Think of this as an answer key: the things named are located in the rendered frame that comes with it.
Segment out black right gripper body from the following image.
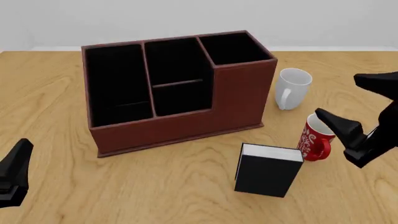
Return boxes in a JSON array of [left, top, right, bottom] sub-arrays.
[[343, 97, 398, 169]]

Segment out red-brown desk caddy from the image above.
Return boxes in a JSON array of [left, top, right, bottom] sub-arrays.
[[81, 30, 279, 159]]

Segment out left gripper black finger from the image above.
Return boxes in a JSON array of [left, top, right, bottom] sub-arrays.
[[0, 138, 34, 185]]

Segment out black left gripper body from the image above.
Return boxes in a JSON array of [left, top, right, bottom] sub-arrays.
[[0, 179, 29, 208]]

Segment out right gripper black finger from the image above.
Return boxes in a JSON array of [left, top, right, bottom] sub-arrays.
[[315, 107, 368, 151], [353, 71, 398, 99]]

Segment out white mug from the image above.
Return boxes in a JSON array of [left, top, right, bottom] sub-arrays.
[[275, 67, 313, 111]]

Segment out red patterned mug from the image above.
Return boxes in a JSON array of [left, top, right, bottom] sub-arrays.
[[296, 113, 337, 162]]

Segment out black book with white pages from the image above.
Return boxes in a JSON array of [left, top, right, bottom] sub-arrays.
[[234, 142, 305, 198]]

